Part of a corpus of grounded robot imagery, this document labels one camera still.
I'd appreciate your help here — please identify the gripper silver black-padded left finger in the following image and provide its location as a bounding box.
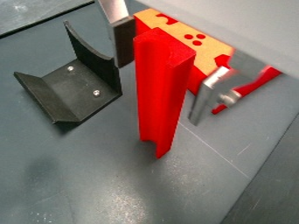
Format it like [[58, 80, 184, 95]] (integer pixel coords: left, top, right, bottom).
[[98, 0, 136, 68]]

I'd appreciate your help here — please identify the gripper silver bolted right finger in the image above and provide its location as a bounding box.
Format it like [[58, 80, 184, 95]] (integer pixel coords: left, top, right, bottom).
[[188, 50, 271, 127]]

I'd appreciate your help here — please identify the red shape-sorter board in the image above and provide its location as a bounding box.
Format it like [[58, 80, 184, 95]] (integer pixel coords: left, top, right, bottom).
[[132, 8, 283, 116]]

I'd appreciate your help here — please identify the black curved fixture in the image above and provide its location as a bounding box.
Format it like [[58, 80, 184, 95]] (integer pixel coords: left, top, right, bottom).
[[14, 21, 123, 123]]

